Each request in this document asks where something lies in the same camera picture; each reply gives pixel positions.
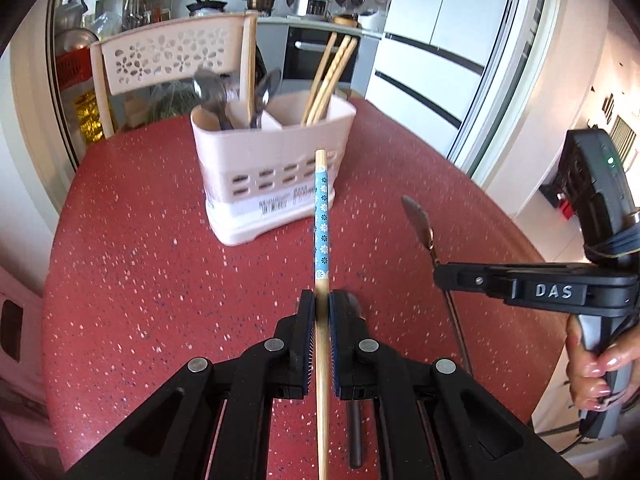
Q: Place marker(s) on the red plastic basket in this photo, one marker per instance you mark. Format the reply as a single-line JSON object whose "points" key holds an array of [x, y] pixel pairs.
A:
{"points": [[73, 68]]}

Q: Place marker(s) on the orange patterned wooden chopstick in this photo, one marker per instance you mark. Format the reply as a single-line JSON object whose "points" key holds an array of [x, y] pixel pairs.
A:
{"points": [[351, 48]]}

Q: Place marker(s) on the white plastic utensil holder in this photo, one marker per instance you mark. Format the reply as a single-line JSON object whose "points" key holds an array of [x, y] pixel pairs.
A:
{"points": [[256, 180]]}

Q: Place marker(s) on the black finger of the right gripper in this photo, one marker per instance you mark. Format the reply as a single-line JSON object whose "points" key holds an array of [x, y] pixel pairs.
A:
{"points": [[489, 279]]}

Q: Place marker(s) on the black handled metal spoon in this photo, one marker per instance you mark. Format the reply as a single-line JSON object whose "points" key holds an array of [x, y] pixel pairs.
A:
{"points": [[264, 92], [354, 434], [210, 89], [418, 218]]}

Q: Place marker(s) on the silver rice cooker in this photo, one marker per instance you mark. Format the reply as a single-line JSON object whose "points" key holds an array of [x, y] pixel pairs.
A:
{"points": [[307, 8]]}

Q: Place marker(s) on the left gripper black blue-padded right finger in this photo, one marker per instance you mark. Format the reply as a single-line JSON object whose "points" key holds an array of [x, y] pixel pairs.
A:
{"points": [[433, 420]]}

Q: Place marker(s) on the plain wooden chopstick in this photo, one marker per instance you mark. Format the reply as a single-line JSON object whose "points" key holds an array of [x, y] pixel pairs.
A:
{"points": [[315, 111], [318, 76], [247, 68]]}

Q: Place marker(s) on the white perforated plastic chair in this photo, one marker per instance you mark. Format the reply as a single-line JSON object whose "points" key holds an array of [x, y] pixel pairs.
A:
{"points": [[161, 52]]}

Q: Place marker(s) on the white refrigerator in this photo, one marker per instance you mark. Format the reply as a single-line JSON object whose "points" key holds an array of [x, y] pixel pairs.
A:
{"points": [[429, 64]]}

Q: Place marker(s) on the built-in black oven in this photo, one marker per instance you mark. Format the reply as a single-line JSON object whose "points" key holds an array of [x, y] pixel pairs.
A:
{"points": [[303, 52]]}

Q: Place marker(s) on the blue patterned wooden chopstick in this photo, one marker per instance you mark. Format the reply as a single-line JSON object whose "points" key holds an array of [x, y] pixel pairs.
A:
{"points": [[322, 366]]}

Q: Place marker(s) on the steel cooking pot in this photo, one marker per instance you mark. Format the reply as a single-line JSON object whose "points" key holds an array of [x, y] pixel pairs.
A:
{"points": [[261, 6]]}

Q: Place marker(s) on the gold foil package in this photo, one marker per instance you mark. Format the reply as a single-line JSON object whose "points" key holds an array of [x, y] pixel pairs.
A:
{"points": [[88, 117]]}

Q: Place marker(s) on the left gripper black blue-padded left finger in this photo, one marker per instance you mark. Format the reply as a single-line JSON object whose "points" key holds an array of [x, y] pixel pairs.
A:
{"points": [[211, 420]]}

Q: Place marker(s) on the pink plastic stool stack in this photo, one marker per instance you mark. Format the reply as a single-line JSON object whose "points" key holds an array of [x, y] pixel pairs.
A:
{"points": [[21, 339]]}

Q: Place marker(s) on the steel wok lid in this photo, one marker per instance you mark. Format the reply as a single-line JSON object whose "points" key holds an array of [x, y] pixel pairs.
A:
{"points": [[73, 39]]}

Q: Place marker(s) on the person's right hand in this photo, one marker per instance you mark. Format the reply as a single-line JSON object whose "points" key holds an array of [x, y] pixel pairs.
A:
{"points": [[585, 371]]}

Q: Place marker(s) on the black wok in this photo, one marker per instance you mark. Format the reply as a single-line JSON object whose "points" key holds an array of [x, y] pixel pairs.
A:
{"points": [[205, 7]]}

